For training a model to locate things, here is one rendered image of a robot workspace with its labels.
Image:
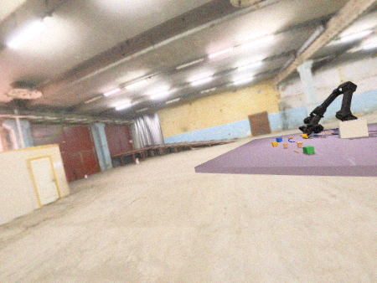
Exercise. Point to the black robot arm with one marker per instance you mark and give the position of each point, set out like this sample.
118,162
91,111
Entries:
345,114

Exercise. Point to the green block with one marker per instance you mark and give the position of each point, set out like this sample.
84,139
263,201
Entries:
308,150

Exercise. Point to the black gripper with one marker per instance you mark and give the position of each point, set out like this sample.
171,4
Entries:
311,127

